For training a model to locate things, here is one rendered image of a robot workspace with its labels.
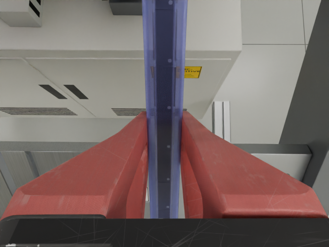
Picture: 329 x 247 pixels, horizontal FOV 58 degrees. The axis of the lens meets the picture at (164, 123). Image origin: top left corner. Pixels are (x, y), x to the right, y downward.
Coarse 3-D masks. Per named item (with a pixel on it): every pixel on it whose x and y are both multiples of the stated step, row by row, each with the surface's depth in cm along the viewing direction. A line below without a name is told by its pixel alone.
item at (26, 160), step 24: (0, 144) 19; (24, 144) 19; (48, 144) 19; (72, 144) 19; (96, 144) 19; (240, 144) 19; (264, 144) 19; (288, 144) 19; (0, 168) 20; (24, 168) 20; (48, 168) 20; (288, 168) 19; (0, 192) 21; (0, 216) 23; (144, 216) 23
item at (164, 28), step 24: (144, 0) 9; (168, 0) 9; (144, 24) 9; (168, 24) 9; (144, 48) 10; (168, 48) 10; (144, 72) 10; (168, 72) 10; (168, 96) 11; (168, 120) 11; (168, 144) 12; (168, 168) 13; (168, 192) 14; (168, 216) 15
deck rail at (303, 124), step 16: (320, 16) 18; (320, 32) 18; (320, 48) 18; (304, 64) 20; (320, 64) 18; (304, 80) 20; (320, 80) 18; (304, 96) 20; (320, 96) 18; (288, 112) 22; (304, 112) 20; (320, 112) 18; (288, 128) 22; (304, 128) 20; (320, 128) 18; (320, 144) 18; (320, 160) 18; (304, 176) 20; (320, 176) 18; (320, 192) 19
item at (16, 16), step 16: (0, 0) 42; (16, 0) 42; (32, 0) 43; (112, 0) 43; (128, 0) 43; (0, 16) 43; (16, 16) 43; (32, 16) 43; (224, 112) 74; (224, 128) 73
